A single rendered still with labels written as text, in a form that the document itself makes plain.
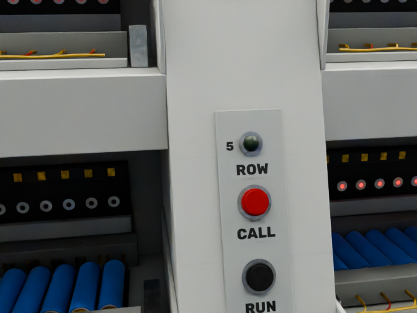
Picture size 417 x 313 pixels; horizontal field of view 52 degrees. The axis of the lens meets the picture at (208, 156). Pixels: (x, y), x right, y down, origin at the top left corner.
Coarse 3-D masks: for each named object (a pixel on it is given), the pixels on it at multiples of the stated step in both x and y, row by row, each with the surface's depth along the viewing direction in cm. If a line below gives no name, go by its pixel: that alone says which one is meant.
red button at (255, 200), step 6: (246, 192) 25; (252, 192) 25; (258, 192) 25; (264, 192) 25; (246, 198) 25; (252, 198) 25; (258, 198) 25; (264, 198) 25; (246, 204) 25; (252, 204) 25; (258, 204) 25; (264, 204) 25; (246, 210) 25; (252, 210) 25; (258, 210) 25; (264, 210) 25
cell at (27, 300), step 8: (32, 272) 36; (40, 272) 36; (48, 272) 36; (32, 280) 34; (40, 280) 35; (48, 280) 36; (24, 288) 33; (32, 288) 33; (40, 288) 34; (24, 296) 32; (32, 296) 32; (40, 296) 33; (16, 304) 32; (24, 304) 31; (32, 304) 32; (40, 304) 33; (16, 312) 30; (24, 312) 31; (32, 312) 31
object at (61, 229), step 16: (0, 224) 40; (16, 224) 40; (32, 224) 40; (48, 224) 40; (64, 224) 40; (80, 224) 40; (96, 224) 41; (112, 224) 41; (128, 224) 41; (0, 240) 40; (16, 240) 40; (144, 256) 42; (160, 256) 42; (144, 272) 39; (160, 272) 39; (144, 288) 32; (160, 288) 37; (128, 304) 34; (144, 304) 30; (160, 304) 30; (176, 304) 26
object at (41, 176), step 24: (0, 168) 39; (24, 168) 39; (48, 168) 39; (72, 168) 39; (96, 168) 40; (120, 168) 40; (0, 192) 39; (24, 192) 39; (48, 192) 40; (72, 192) 40; (96, 192) 40; (120, 192) 41; (0, 216) 40; (24, 216) 40; (48, 216) 40; (72, 216) 41; (96, 216) 41
